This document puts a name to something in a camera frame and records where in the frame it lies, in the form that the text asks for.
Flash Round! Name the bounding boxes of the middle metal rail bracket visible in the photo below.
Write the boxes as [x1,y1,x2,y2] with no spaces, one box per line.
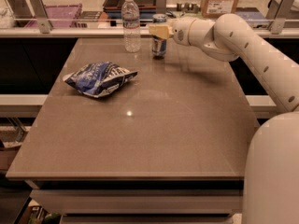
[156,0,166,14]

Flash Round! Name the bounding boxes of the dark stacked trays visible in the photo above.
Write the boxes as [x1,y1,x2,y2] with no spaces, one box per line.
[102,0,164,21]

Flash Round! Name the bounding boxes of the metal rail bracket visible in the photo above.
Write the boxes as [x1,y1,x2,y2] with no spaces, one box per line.
[156,0,166,14]
[30,0,52,34]
[269,0,294,35]

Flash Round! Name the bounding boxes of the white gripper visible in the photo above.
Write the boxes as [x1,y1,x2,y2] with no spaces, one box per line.
[149,17,196,46]

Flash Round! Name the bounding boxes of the red bull can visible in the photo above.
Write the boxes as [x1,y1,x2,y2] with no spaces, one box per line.
[152,14,167,59]

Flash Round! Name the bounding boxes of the right metal rail bracket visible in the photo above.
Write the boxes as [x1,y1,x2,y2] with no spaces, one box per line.
[269,0,294,35]

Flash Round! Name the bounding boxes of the clear plastic water bottle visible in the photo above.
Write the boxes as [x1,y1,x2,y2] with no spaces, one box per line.
[121,0,141,53]

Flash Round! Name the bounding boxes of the cardboard box with label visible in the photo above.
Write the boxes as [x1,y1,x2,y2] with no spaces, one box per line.
[200,0,246,20]

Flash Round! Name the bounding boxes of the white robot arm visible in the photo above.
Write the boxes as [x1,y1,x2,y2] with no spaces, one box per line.
[149,14,299,224]

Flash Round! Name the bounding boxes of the blue chip bag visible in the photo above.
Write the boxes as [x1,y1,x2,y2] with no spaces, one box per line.
[63,62,137,98]

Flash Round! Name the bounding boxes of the left metal rail bracket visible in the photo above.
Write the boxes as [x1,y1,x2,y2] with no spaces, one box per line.
[30,0,52,34]

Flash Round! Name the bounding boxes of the purple plastic tray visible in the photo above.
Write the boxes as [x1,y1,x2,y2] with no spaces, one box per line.
[24,3,83,29]

